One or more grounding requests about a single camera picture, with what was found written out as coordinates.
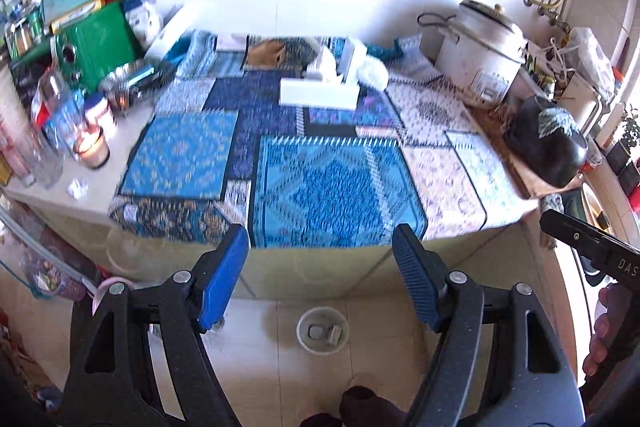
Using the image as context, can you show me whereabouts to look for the long white box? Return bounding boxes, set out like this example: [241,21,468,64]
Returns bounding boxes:
[144,3,202,61]

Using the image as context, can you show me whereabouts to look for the brown paper bag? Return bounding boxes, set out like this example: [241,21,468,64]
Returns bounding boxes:
[246,38,287,68]

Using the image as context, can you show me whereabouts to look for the blue patterned tablecloth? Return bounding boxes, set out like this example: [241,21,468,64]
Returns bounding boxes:
[107,29,541,250]

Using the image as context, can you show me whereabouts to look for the shiny foil packet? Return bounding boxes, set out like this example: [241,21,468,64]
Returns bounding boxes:
[99,61,174,114]

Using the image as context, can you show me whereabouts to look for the white jar with red label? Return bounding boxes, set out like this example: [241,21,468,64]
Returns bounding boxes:
[81,96,119,134]

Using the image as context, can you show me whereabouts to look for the crumpled white plastic bag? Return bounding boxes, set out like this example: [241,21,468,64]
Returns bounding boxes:
[356,54,391,91]

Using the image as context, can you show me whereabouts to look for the clear bag of clutter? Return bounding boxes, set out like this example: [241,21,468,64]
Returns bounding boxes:
[19,226,92,304]

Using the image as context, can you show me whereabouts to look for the glass candle jar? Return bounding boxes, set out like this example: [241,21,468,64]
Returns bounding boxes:
[71,126,112,171]

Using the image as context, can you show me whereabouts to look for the large white plastic bag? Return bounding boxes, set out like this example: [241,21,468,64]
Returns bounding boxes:
[564,27,617,96]

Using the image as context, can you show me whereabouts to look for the person's right hand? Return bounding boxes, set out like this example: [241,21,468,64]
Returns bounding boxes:
[581,286,621,378]

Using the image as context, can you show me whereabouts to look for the green box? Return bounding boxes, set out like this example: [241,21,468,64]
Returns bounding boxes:
[49,0,147,94]

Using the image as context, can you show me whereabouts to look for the pale green cabinet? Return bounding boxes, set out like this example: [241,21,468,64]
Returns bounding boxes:
[97,212,561,304]

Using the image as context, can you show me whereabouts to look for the wooden cutting board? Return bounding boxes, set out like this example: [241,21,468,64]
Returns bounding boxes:
[469,103,584,201]

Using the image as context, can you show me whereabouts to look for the white rice cooker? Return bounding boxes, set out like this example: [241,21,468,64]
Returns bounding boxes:
[434,0,529,108]

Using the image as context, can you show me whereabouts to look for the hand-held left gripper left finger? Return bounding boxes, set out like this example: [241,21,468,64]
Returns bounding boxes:
[62,223,251,427]

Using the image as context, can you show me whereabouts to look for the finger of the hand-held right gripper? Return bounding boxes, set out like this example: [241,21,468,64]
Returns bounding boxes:
[539,208,640,294]

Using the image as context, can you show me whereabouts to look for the small white round bin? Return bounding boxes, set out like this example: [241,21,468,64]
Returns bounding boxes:
[295,306,349,354]

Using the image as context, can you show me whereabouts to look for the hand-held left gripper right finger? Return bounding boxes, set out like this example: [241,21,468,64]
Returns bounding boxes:
[391,223,586,427]

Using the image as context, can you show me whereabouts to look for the white tissue box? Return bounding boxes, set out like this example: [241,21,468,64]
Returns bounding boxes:
[279,47,361,111]

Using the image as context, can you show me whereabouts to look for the person's dark trouser leg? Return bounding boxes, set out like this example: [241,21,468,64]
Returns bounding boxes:
[299,412,343,427]
[339,385,407,427]

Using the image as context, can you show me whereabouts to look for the potted plants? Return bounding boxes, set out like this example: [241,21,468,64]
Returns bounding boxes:
[604,103,640,190]

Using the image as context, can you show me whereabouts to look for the black round bag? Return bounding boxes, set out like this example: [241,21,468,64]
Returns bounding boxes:
[502,94,591,188]

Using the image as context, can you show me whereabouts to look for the clear plastic bottle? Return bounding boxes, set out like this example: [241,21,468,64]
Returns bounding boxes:
[29,66,89,158]

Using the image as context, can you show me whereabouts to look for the blue and white carton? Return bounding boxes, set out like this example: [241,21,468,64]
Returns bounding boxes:
[339,36,369,82]

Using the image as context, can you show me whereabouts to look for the black power cable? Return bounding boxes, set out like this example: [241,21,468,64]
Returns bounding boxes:
[416,12,457,44]

